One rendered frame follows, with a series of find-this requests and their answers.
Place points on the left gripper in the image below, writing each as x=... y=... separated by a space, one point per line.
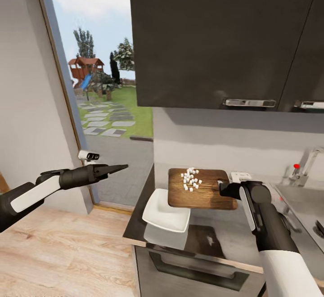
x=91 y=174

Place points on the cabinet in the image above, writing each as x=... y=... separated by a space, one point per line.
x=252 y=55

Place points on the bowl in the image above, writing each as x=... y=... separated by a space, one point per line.
x=158 y=213

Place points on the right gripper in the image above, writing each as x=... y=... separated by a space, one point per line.
x=227 y=190

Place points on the dishwasher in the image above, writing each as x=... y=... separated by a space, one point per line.
x=164 y=274

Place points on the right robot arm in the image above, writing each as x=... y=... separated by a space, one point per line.
x=286 y=274

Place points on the fixed window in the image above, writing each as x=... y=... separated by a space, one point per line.
x=92 y=44

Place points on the cutting board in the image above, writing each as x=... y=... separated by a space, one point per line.
x=205 y=196

